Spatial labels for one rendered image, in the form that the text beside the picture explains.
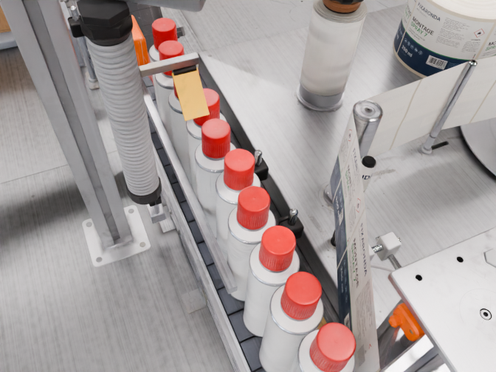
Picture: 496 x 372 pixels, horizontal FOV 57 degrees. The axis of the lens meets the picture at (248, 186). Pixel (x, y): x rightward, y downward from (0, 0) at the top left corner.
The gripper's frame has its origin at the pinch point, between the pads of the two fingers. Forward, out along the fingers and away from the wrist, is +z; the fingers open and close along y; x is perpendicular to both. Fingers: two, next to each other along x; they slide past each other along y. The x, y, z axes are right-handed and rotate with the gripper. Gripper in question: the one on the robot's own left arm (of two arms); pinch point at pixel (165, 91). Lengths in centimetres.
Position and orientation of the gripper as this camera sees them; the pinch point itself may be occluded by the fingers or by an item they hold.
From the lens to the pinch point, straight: 78.7
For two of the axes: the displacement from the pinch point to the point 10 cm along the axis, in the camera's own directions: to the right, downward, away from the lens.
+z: 2.3, 9.3, 2.9
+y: 9.1, -3.1, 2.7
